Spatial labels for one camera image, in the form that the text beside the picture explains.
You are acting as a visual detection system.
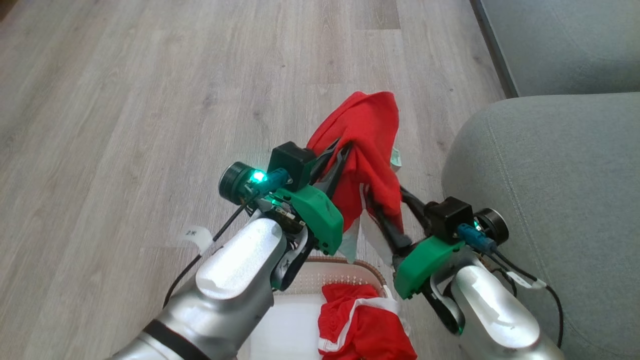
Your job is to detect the white cable label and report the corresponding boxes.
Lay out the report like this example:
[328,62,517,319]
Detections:
[181,225,214,254]
[504,270,547,291]

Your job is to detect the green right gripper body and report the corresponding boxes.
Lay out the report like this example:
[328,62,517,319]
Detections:
[393,235,466,301]

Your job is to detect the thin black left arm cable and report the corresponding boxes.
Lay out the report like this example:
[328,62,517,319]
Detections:
[163,194,257,308]

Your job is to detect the red garment with white stripes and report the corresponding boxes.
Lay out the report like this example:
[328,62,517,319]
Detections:
[317,283,419,360]

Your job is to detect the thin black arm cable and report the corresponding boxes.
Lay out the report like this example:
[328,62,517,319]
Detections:
[487,247,565,348]
[163,194,257,308]

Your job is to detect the white left cable label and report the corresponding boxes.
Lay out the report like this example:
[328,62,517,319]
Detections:
[181,225,214,254]

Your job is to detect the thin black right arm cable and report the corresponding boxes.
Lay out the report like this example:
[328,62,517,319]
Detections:
[487,247,565,348]

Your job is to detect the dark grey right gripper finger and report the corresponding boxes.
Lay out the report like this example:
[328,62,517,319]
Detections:
[399,186,435,235]
[371,200,415,257]

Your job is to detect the white right cable label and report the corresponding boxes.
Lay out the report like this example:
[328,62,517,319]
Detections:
[504,270,547,291]

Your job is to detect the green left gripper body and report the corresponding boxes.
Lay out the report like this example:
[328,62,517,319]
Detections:
[259,185,345,256]

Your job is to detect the white laundry basket brown rim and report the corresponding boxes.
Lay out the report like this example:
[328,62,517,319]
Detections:
[237,256,414,360]

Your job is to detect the grey sofa with yellow backrest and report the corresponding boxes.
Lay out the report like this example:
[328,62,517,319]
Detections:
[441,0,640,360]

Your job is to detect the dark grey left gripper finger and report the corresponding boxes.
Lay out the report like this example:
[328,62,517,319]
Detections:
[310,138,343,184]
[324,143,355,199]

